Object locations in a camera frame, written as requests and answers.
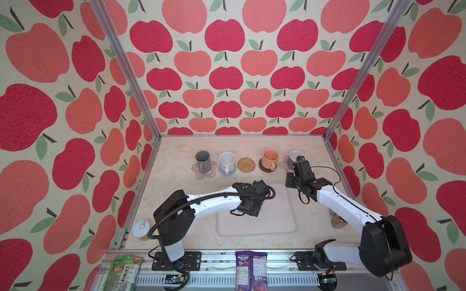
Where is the aluminium corner frame post right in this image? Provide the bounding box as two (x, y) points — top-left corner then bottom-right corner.
(323, 0), (414, 143)

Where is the aluminium front rail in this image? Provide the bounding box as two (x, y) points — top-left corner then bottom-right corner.
(86, 251), (408, 291)

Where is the translucent white tray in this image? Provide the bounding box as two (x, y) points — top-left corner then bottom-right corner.
(217, 183), (297, 236)

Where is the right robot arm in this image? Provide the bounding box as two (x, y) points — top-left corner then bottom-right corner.
(285, 156), (413, 277)

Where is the purple snack bag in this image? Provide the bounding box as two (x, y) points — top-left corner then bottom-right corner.
(235, 251), (268, 291)

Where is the round grey felt coaster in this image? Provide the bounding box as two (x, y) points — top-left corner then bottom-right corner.
(218, 164), (237, 176)

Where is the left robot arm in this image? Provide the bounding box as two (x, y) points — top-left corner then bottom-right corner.
(148, 180), (276, 263)

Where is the grey mug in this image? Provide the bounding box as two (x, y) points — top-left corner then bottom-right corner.
(195, 150), (212, 175)

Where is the green snack bag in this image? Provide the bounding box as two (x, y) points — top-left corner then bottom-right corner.
(103, 255), (143, 291)

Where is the brown spice jar front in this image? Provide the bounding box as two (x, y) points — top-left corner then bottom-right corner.
(331, 215), (348, 229)

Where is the round woven rattan coaster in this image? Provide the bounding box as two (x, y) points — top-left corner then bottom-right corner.
(237, 158), (256, 173)

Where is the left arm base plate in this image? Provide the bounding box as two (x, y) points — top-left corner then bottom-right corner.
(152, 252), (201, 272)

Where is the pink flower silicone coaster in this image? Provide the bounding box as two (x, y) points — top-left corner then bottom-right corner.
(191, 161), (218, 181)

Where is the peach orange mug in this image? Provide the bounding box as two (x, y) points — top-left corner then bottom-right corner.
(262, 149), (279, 171)

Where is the white lilac handled mug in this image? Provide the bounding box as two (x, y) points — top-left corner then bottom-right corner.
(286, 150), (305, 170)

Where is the round brown wooden coaster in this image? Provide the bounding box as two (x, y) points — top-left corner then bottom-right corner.
(258, 159), (274, 173)

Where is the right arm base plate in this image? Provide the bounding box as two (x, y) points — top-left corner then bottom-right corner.
(290, 251), (347, 272)

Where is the yellow tin can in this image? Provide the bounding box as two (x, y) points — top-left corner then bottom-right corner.
(132, 220), (151, 241)

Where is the aluminium corner frame post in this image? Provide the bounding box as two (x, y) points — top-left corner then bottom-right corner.
(90, 0), (161, 142)
(323, 0), (414, 143)

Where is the aluminium corner frame post left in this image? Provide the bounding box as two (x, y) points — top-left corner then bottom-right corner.
(90, 0), (161, 142)

